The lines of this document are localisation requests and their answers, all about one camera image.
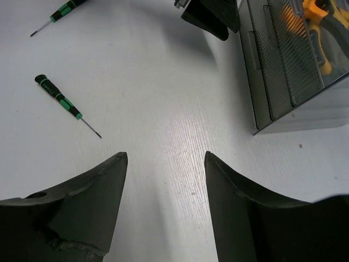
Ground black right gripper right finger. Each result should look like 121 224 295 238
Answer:
204 152 348 261

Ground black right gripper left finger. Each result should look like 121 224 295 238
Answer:
1 152 128 261

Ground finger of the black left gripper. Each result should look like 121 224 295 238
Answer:
181 1 228 41
201 0 240 33

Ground clear plastic drawer organizer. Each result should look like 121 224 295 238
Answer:
239 1 348 134

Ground orange black handled pliers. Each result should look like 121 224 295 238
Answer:
280 0 349 76

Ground green screwdriver slanted left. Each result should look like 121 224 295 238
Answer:
30 0 87 37

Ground green screwdriver centre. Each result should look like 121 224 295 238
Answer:
34 74 102 138

